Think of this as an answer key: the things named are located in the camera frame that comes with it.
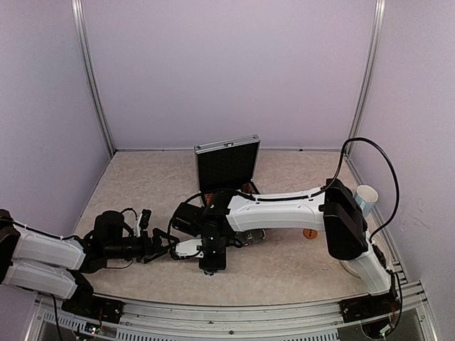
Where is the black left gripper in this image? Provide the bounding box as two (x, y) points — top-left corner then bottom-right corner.
(105, 228), (176, 264)

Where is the aluminium poker chip case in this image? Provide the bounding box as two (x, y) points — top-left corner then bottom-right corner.
(194, 134), (260, 205)

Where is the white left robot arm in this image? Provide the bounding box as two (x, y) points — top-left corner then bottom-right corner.
(1, 210), (179, 316)

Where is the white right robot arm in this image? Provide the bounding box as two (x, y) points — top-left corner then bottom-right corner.
(171, 178), (394, 315)

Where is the dark red chip row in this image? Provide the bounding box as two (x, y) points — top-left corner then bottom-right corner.
(240, 182), (259, 195)

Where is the orange round button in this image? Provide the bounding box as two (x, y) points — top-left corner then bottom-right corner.
(303, 229), (318, 239)

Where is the grey striped plate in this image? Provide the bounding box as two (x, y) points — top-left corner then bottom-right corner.
(339, 261), (360, 278)

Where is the light blue mug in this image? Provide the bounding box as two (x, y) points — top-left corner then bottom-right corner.
(354, 185), (379, 217)

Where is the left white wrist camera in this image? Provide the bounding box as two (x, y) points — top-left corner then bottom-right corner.
(134, 209), (153, 237)

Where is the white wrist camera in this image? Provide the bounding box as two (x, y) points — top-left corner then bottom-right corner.
(172, 239), (203, 259)
(134, 209), (153, 237)

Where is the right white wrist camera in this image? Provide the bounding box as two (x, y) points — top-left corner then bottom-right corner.
(172, 239), (203, 259)

